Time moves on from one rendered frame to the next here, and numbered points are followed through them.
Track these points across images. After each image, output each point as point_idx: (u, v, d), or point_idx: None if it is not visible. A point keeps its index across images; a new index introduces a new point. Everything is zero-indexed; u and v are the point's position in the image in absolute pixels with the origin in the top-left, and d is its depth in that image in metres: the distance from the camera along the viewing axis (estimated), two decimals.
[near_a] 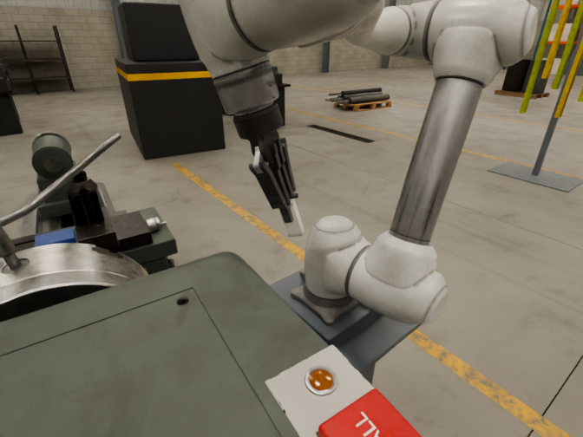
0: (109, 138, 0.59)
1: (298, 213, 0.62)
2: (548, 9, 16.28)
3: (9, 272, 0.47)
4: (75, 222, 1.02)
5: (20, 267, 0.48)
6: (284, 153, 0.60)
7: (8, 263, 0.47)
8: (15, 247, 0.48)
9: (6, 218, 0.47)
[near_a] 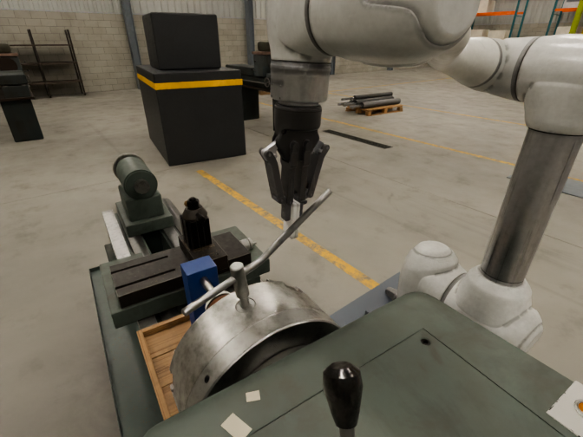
0: (323, 193, 0.64)
1: None
2: (553, 12, 16.37)
3: (242, 311, 0.56)
4: (188, 245, 1.11)
5: (249, 307, 0.57)
6: None
7: (242, 303, 0.56)
8: (248, 290, 0.56)
9: (247, 267, 0.55)
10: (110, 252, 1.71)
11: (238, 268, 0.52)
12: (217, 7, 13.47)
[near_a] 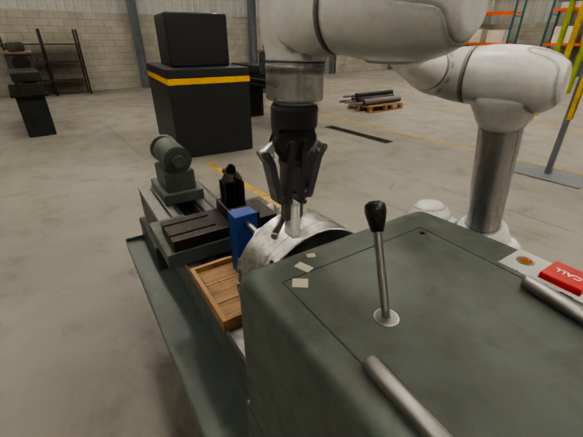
0: (278, 231, 0.55)
1: None
2: None
3: None
4: (226, 205, 1.34)
5: None
6: None
7: None
8: None
9: None
10: (146, 224, 1.94)
11: None
12: (220, 7, 13.70)
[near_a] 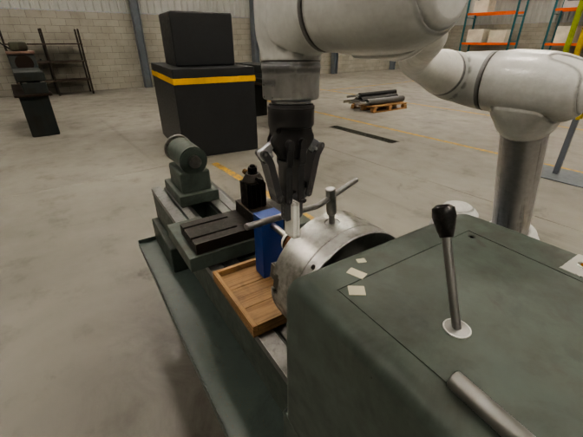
0: (254, 224, 0.57)
1: None
2: None
3: None
4: (247, 206, 1.31)
5: (328, 221, 0.77)
6: None
7: (332, 216, 0.77)
8: (328, 214, 0.75)
9: (326, 202, 0.72)
10: (159, 225, 1.91)
11: (328, 186, 0.73)
12: (222, 7, 13.67)
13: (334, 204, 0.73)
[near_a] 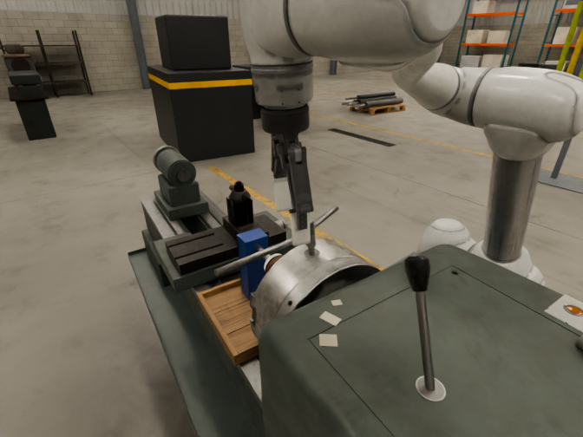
0: (225, 269, 0.54)
1: (291, 225, 0.55)
2: None
3: None
4: (234, 224, 1.28)
5: (308, 252, 0.74)
6: (291, 166, 0.51)
7: (311, 247, 0.74)
8: (307, 246, 0.72)
9: None
10: (148, 237, 1.88)
11: None
12: (221, 8, 13.64)
13: (313, 236, 0.70)
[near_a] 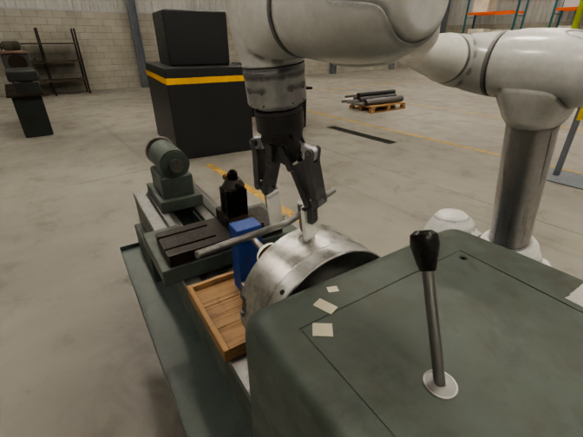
0: (206, 251, 0.48)
1: (303, 223, 0.58)
2: None
3: None
4: (227, 214, 1.22)
5: (303, 238, 0.68)
6: (305, 166, 0.52)
7: None
8: (301, 231, 0.66)
9: (298, 218, 0.63)
10: (141, 231, 1.82)
11: (300, 199, 0.64)
12: (220, 6, 13.58)
13: None
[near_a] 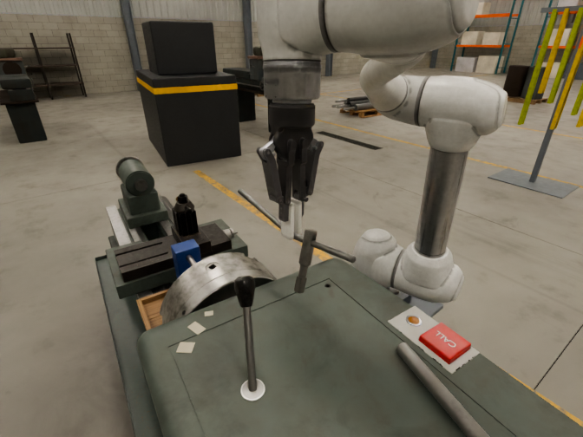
0: (241, 192, 0.74)
1: None
2: None
3: (214, 263, 0.83)
4: (179, 233, 1.36)
5: (210, 265, 0.82)
6: None
7: (306, 271, 0.61)
8: (300, 261, 0.61)
9: (298, 238, 0.61)
10: (114, 243, 1.96)
11: (315, 231, 0.60)
12: (216, 10, 13.72)
13: (302, 249, 0.60)
